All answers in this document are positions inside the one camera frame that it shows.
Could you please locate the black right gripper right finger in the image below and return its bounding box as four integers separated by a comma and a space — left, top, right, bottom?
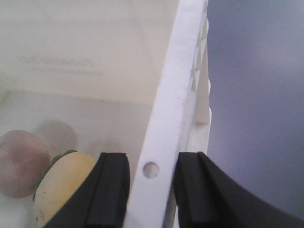
173, 152, 304, 228

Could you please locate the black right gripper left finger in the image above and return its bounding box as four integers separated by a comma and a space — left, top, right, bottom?
46, 152, 130, 228

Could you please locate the yellow plush toy green trim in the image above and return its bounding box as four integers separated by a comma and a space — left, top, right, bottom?
33, 150, 96, 228

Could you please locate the pink plush ball toy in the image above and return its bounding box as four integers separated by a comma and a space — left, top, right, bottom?
0, 130, 51, 199

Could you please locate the white plastic Totelife crate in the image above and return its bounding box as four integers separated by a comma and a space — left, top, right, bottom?
0, 0, 212, 228

